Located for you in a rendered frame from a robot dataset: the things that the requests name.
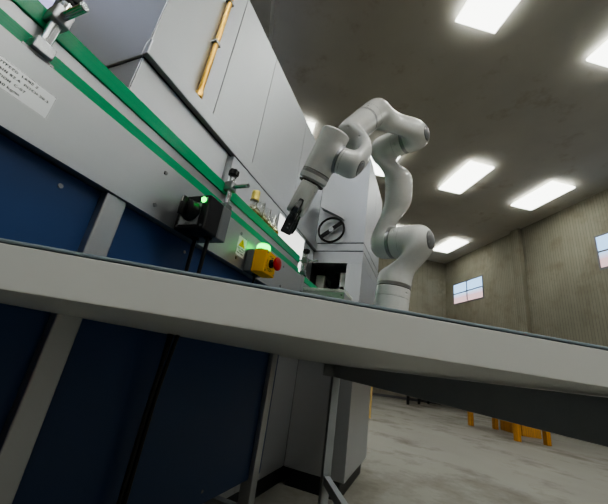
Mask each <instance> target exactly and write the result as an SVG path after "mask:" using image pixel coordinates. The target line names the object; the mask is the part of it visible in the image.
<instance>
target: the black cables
mask: <svg viewBox="0 0 608 504"><path fill-rule="evenodd" d="M196 241H197V240H195V239H193V241H192V244H191V248H190V251H189V255H188V258H187V262H186V266H185V269H184V271H187V272H188V270H189V267H190V263H191V259H192V255H193V252H194V248H195V245H196ZM209 241H210V240H209V239H206V240H205V244H204V248H203V251H202V255H201V258H200V262H199V266H198V269H197V273H199V274H201V270H202V266H203V263H204V259H205V256H206V252H207V248H208V245H209ZM173 337H174V335H173V334H167V338H166V342H165V346H164V349H163V353H162V356H161V360H160V363H159V366H158V370H157V373H156V376H155V379H154V382H153V385H152V388H151V391H150V394H149V397H148V400H147V404H146V407H145V410H144V413H143V416H142V419H141V423H140V426H139V429H138V433H137V436H136V439H135V443H134V446H133V449H132V453H131V456H130V459H129V463H128V466H127V469H126V473H125V476H124V480H123V483H122V486H121V490H120V493H119V497H118V500H117V504H127V501H128V498H129V494H130V491H131V487H132V484H133V480H134V477H135V473H136V470H137V466H138V463H139V459H140V456H141V452H142V449H143V445H144V442H145V438H146V435H147V432H148V428H149V425H150V421H151V418H152V415H153V411H154V408H155V405H156V402H157V399H158V396H159V393H160V390H161V387H162V384H163V381H164V378H165V375H166V372H167V369H168V367H169V364H170V361H171V358H172V355H173V353H174V350H175V347H176V345H177V342H178V339H179V337H180V335H175V338H174V340H173ZM172 340H173V343H172V346H171V342H172ZM170 346H171V348H170ZM169 349H170V351H169ZM168 352H169V354H168ZM167 355H168V357H167ZM166 358H167V359H166ZM165 360H166V362H165ZM164 362H165V365H164ZM163 365H164V368H163ZM162 369H163V370H162ZM161 372H162V373H161ZM160 375H161V376H160ZM159 378H160V379H159Z"/></svg>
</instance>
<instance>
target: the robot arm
mask: <svg viewBox="0 0 608 504"><path fill-rule="evenodd" d="M375 130H379V131H383V132H387V133H386V134H384V135H382V136H380V137H378V138H377V139H375V140H374V142H373V144H372V145H371V140H370V138H369V135H370V134H371V133H372V132H373V131H375ZM429 138H430V132H429V128H428V127H427V126H426V124H425V123H424V122H422V121H421V120H419V119H417V118H415V117H411V116H408V115H404V114H401V113H399V112H397V111H396V110H394V109H393V108H392V107H391V106H390V105H389V103H388V102H387V101H385V100H384V99H382V98H374V99H371V100H370V101H368V102H367V103H365V104H364V105H363V106H362V107H360V108H359V109H358V110H356V111H355V112H354V113H353V114H351V115H350V116H349V117H348V118H346V119H345V120H344V121H343V122H342V123H341V124H340V125H339V126H338V128H336V127H333V126H330V125H325V126H323V127H322V129H321V132H320V134H319V136H318V138H317V140H316V142H315V144H314V146H313V148H312V150H311V152H310V154H309V156H308V158H307V160H306V162H305V164H304V166H303V168H302V170H301V172H300V175H301V176H302V177H300V178H299V179H300V180H302V181H301V183H300V184H299V186H298V188H297V190H296V192H295V194H294V195H293V197H292V199H291V201H290V203H289V205H288V207H287V210H288V211H290V213H289V215H288V216H287V218H286V219H285V221H284V223H283V225H282V227H281V229H280V231H281V232H283V233H285V234H287V235H291V234H294V232H295V230H296V228H297V226H298V224H299V223H298V222H299V220H300V218H301V217H303V216H304V214H305V213H306V211H307V210H308V208H309V206H310V204H311V202H312V200H313V198H314V197H315V195H316V193H317V191H318V189H319V190H323V188H322V187H326V185H327V183H328V181H329V179H330V177H331V175H332V174H333V173H335V174H338V175H340V176H342V177H345V178H348V179H353V178H355V177H357V176H358V175H359V174H360V173H361V172H362V171H363V170H364V168H365V167H366V166H367V164H368V162H369V160H370V157H372V159H373V161H374V162H375V163H376V164H377V165H378V166H379V167H380V168H381V170H382V171H383V173H384V177H385V202H384V207H383V210H382V213H381V216H380V218H379V220H378V222H377V224H376V226H375V228H374V231H373V233H372V236H371V241H370V245H371V250H372V252H373V254H374V255H375V256H377V257H378V258H381V259H396V260H395V261H394V262H392V263H391V264H390V265H388V266H386V267H385V268H383V269H382V270H381V271H380V272H379V274H378V278H377V284H376V290H375V297H374V304H373V305H377V306H383V307H388V308H394V309H399V310H405V311H409V303H410V294H411V286H412V279H413V276H414V274H415V272H416V271H417V270H418V269H419V268H420V267H421V266H422V264H423V263H424V262H425V261H426V260H427V259H428V258H429V256H430V255H431V253H432V251H433V249H434V245H435V241H434V235H433V233H432V231H431V230H430V229H429V228H428V227H426V226H424V225H406V226H399V227H396V226H397V223H398V221H399V219H400V218H401V217H402V216H403V214H404V213H405V212H406V211H407V210H408V208H409V206H410V204H411V201H412V192H413V185H412V176H411V174H410V172H409V171H408V170H407V169H406V168H404V167H403V166H401V165H399V164H398V163H397V158H398V157H399V156H402V155H405V154H409V153H412V152H415V151H418V150H420V149H422V148H423V147H424V146H426V144H427V143H428V141H429Z"/></svg>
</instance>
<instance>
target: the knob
mask: <svg viewBox="0 0 608 504"><path fill-rule="evenodd" d="M200 209H201V208H200V204H199V203H197V202H196V201H193V200H192V199H189V197H187V196H186V195H183V196H182V198H181V201H180V204H179V207H178V211H177V213H178V214H179V215H180V216H182V218H183V219H185V220H186V221H191V220H193V219H195V218H196V217H197V216H198V215H199V213H200Z"/></svg>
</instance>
